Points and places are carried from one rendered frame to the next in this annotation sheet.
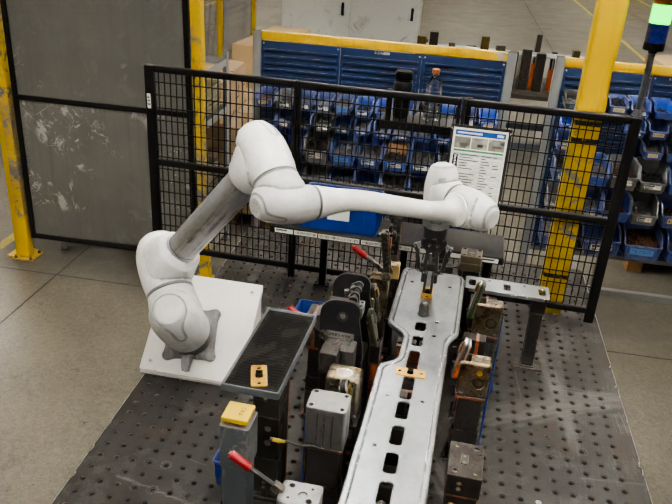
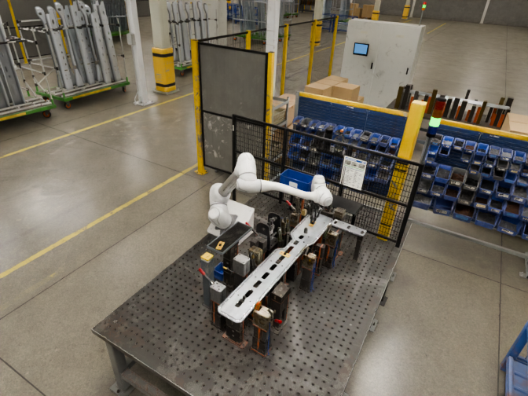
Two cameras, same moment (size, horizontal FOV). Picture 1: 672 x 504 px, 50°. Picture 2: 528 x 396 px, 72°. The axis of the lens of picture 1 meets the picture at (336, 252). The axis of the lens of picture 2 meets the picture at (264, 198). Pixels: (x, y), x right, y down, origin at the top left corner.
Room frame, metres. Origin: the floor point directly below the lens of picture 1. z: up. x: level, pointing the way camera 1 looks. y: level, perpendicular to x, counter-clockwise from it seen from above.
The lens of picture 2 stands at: (-0.34, -0.80, 2.78)
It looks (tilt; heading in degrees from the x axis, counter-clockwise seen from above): 31 degrees down; 20
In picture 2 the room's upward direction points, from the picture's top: 3 degrees clockwise
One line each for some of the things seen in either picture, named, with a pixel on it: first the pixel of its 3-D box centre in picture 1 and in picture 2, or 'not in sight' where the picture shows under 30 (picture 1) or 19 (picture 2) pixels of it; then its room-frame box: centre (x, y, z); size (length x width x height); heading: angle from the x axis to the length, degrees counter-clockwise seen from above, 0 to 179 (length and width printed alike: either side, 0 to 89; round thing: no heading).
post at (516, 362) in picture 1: (532, 330); (358, 247); (2.24, -0.72, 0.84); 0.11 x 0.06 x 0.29; 79
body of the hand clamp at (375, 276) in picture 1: (375, 320); (294, 229); (2.19, -0.15, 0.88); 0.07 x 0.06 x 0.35; 79
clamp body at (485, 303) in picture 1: (482, 347); (329, 249); (2.07, -0.51, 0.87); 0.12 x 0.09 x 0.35; 79
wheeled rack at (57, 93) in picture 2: not in sight; (79, 60); (6.41, 6.53, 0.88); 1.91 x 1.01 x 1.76; 174
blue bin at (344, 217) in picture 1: (342, 208); (297, 181); (2.66, -0.01, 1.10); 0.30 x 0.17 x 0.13; 80
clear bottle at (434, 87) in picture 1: (433, 95); (340, 140); (2.81, -0.34, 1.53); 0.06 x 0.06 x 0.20
